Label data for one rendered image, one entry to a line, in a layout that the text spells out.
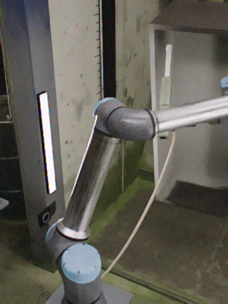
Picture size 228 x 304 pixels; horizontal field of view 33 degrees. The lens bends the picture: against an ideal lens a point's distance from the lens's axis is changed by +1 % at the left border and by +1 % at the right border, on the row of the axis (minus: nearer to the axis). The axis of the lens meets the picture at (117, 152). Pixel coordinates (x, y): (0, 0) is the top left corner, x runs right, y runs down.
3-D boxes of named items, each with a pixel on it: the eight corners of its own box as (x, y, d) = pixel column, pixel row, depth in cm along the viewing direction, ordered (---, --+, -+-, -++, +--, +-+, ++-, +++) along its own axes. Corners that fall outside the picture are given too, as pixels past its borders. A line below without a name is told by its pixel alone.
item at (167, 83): (176, 150, 195) (166, 134, 175) (167, 150, 197) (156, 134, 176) (181, 65, 210) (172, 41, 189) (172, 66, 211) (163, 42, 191)
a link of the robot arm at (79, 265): (71, 310, 148) (68, 276, 140) (57, 279, 162) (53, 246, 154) (108, 296, 154) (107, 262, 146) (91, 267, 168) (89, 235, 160)
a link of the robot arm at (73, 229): (51, 274, 159) (110, 103, 137) (39, 248, 173) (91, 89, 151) (84, 273, 167) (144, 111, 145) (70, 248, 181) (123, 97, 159)
